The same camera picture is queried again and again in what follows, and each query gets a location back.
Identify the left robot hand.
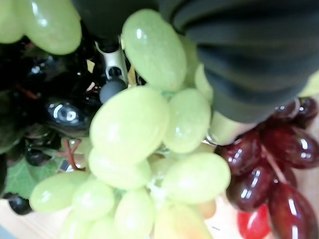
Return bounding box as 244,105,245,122
71,0,319,145

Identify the green grape bunch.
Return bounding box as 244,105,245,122
0,0,232,239

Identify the red grape bunch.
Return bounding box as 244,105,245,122
214,96,319,239

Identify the black grape bunch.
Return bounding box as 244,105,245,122
0,21,147,216

